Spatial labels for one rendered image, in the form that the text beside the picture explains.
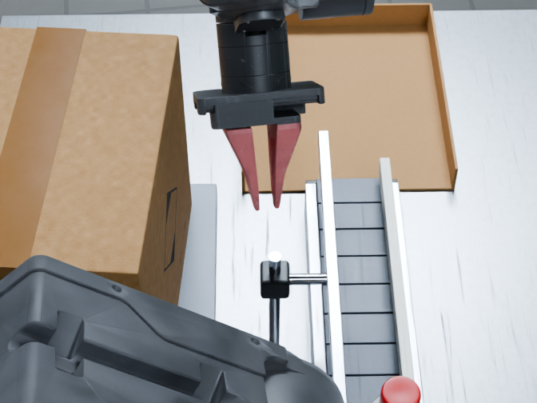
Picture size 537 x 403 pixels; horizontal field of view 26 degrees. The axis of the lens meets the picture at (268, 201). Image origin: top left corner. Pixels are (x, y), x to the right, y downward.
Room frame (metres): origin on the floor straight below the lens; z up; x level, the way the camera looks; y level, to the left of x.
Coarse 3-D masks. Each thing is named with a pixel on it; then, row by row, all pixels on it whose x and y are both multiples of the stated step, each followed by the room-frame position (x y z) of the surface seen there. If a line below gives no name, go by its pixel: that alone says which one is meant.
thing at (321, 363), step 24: (312, 192) 0.87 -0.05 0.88; (312, 216) 0.84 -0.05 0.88; (312, 240) 0.80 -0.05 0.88; (312, 264) 0.77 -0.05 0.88; (312, 288) 0.74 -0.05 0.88; (408, 288) 0.74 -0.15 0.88; (312, 312) 0.70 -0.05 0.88; (408, 312) 0.70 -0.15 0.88; (312, 336) 0.67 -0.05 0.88; (312, 360) 0.66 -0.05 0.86
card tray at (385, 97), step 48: (288, 48) 1.16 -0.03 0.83; (336, 48) 1.16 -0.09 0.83; (384, 48) 1.16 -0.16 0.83; (432, 48) 1.15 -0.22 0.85; (336, 96) 1.07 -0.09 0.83; (384, 96) 1.07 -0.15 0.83; (432, 96) 1.07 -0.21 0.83; (336, 144) 0.99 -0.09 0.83; (384, 144) 0.99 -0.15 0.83; (432, 144) 0.99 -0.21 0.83; (288, 192) 0.91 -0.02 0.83
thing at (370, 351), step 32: (320, 192) 0.87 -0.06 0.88; (352, 192) 0.87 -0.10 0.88; (320, 224) 0.82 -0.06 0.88; (352, 224) 0.82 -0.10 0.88; (320, 256) 0.78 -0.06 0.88; (352, 256) 0.78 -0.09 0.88; (384, 256) 0.78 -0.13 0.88; (352, 288) 0.73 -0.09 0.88; (384, 288) 0.73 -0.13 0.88; (352, 320) 0.69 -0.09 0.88; (384, 320) 0.69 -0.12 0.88; (352, 352) 0.65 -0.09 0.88; (384, 352) 0.65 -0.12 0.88; (352, 384) 0.61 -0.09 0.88
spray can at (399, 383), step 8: (400, 376) 0.50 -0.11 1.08; (384, 384) 0.49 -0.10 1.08; (392, 384) 0.49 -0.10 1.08; (400, 384) 0.49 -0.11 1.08; (408, 384) 0.49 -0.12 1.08; (416, 384) 0.49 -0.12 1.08; (384, 392) 0.49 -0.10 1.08; (392, 392) 0.49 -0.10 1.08; (400, 392) 0.49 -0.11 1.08; (408, 392) 0.49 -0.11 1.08; (416, 392) 0.49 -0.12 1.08; (376, 400) 0.50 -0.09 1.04; (384, 400) 0.48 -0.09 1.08; (392, 400) 0.48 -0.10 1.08; (400, 400) 0.48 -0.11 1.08; (408, 400) 0.48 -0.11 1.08; (416, 400) 0.48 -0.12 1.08
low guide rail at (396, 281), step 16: (384, 160) 0.89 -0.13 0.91; (384, 176) 0.87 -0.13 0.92; (384, 192) 0.84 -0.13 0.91; (384, 208) 0.82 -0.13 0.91; (384, 224) 0.81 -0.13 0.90; (400, 272) 0.73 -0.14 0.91; (400, 288) 0.71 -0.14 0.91; (400, 304) 0.69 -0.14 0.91; (400, 320) 0.67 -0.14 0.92; (400, 336) 0.65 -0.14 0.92; (400, 352) 0.63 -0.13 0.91; (400, 368) 0.62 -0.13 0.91
